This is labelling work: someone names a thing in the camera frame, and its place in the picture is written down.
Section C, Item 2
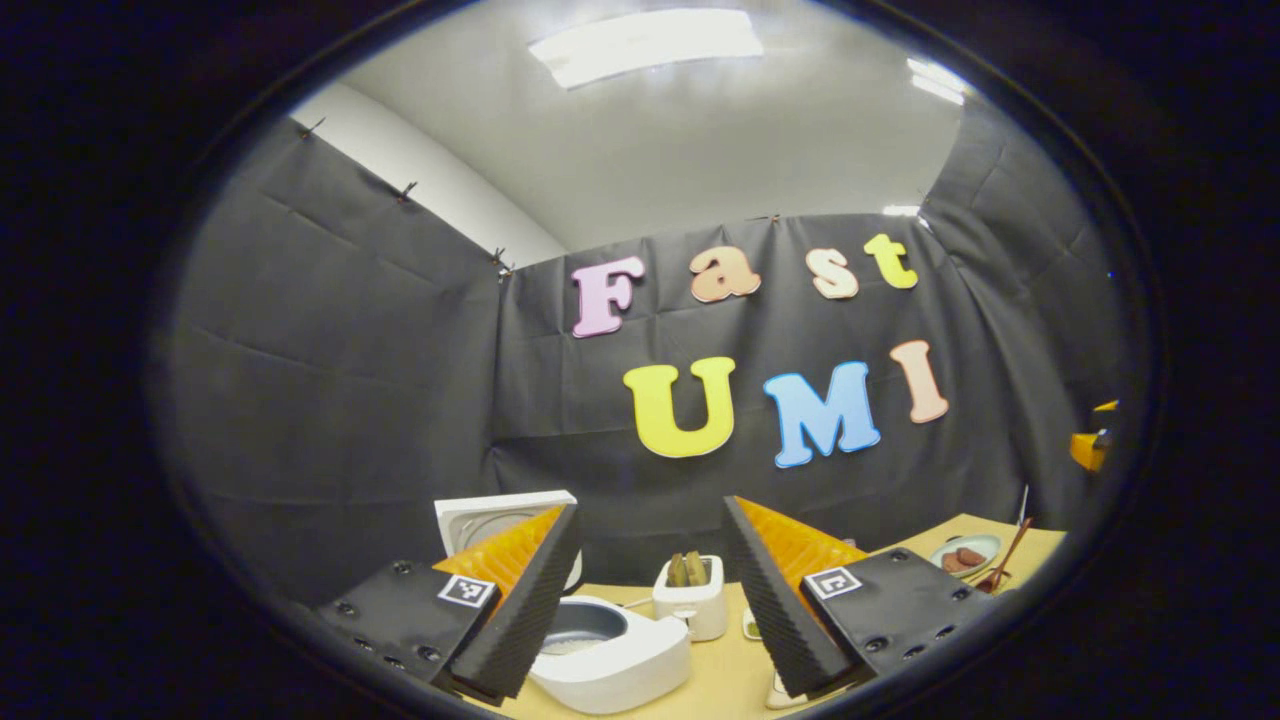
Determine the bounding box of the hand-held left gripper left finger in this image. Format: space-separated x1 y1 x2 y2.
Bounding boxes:
318 503 584 706

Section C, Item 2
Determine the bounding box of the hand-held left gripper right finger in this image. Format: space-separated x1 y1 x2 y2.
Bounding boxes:
722 495 1011 699

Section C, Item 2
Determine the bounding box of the white rice cooker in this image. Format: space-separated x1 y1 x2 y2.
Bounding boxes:
435 490 693 715

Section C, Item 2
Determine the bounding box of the brown wooden spoon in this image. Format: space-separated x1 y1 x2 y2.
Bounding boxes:
985 517 1034 593

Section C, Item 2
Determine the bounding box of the white toaster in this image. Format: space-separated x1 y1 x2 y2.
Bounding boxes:
652 555 728 643

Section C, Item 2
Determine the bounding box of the clear plastic box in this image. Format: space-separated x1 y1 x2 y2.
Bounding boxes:
766 668 813 711

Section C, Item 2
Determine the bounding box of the pale green plate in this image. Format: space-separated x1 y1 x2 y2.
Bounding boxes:
928 533 1003 579

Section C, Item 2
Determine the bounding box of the black backdrop cloth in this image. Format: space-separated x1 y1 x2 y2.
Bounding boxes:
165 100 1131 606

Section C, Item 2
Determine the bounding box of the small ceiling light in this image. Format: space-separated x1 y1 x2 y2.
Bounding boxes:
906 57 969 107

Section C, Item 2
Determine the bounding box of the large ceiling light panel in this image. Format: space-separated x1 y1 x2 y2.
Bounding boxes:
527 8 765 91

